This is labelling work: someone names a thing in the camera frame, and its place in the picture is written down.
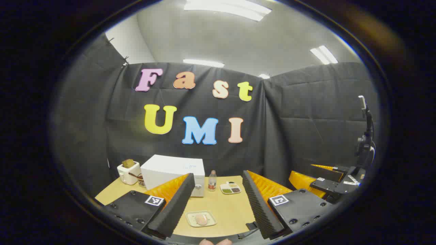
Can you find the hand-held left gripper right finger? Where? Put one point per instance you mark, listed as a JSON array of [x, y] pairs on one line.
[[257, 207]]

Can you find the white divided dish of beans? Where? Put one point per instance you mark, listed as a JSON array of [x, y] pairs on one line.
[[230, 188]]

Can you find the ceiling light panel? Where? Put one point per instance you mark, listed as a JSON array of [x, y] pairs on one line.
[[203, 63], [226, 8], [323, 55], [264, 76]]

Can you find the white toaster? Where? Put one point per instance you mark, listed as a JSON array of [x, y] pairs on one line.
[[126, 175]]

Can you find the white microwave oven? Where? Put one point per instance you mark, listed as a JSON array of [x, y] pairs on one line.
[[163, 168]]

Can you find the pale green square plate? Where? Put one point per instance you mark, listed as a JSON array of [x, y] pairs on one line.
[[190, 222]]

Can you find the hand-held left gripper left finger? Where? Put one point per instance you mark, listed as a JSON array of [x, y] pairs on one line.
[[177, 207]]

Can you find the brown bread slice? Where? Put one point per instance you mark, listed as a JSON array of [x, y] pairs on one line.
[[128, 163]]

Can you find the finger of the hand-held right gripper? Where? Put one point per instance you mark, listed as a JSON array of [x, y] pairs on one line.
[[327, 187], [328, 173]]

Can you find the black backdrop cloth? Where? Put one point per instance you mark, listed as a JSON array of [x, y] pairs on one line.
[[289, 136]]

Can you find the clear bottle with red label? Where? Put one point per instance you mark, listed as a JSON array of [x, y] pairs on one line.
[[212, 182]]

